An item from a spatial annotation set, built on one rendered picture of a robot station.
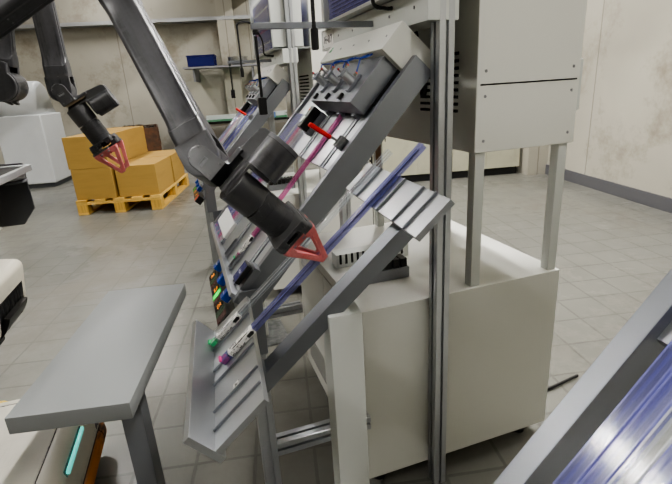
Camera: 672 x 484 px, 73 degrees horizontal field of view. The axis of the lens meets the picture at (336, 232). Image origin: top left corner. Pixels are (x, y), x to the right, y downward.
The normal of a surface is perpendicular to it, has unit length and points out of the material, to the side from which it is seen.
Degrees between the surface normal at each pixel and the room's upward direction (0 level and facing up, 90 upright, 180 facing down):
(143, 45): 63
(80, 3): 90
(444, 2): 90
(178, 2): 90
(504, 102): 90
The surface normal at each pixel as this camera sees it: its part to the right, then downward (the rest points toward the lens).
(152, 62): -0.04, -0.16
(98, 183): 0.04, 0.30
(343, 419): 0.26, 0.29
